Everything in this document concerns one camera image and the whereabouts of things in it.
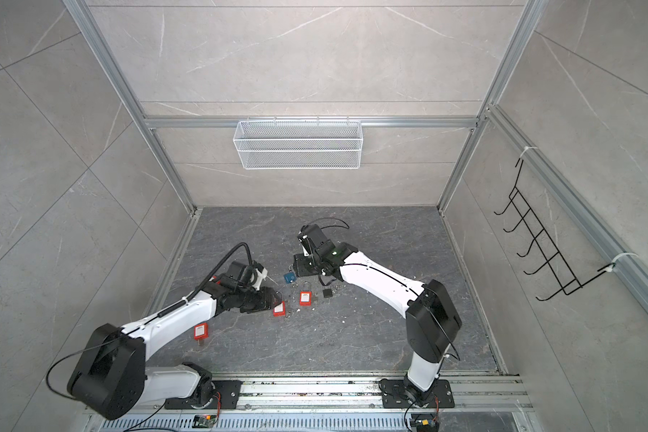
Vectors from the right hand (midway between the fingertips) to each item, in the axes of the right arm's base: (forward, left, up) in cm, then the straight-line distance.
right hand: (300, 264), depth 84 cm
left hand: (-7, +8, -9) cm, 14 cm away
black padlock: (-3, -9, -15) cm, 17 cm away
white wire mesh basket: (+44, +1, +15) cm, 47 cm away
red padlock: (-10, +7, -12) cm, 17 cm away
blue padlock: (+3, +5, -14) cm, 15 cm away
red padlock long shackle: (-5, -1, -12) cm, 14 cm away
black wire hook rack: (-13, -62, +16) cm, 65 cm away
